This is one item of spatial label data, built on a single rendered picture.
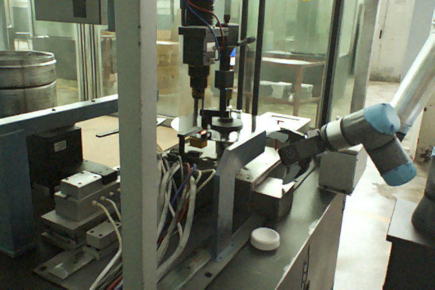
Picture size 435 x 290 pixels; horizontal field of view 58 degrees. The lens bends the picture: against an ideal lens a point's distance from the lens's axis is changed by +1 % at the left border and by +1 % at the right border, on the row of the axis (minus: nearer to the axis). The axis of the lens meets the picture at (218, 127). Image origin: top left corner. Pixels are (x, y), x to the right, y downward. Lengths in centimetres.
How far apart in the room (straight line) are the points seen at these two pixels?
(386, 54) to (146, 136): 906
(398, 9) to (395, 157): 854
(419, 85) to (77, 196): 84
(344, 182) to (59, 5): 101
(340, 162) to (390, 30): 826
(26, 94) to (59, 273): 71
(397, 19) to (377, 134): 854
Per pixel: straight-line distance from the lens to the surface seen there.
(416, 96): 107
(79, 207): 96
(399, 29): 944
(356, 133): 95
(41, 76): 146
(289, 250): 98
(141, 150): 52
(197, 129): 104
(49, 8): 134
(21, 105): 144
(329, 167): 129
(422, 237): 117
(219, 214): 86
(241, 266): 91
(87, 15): 122
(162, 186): 90
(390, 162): 97
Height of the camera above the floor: 127
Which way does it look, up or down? 16 degrees down
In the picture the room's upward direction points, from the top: 3 degrees clockwise
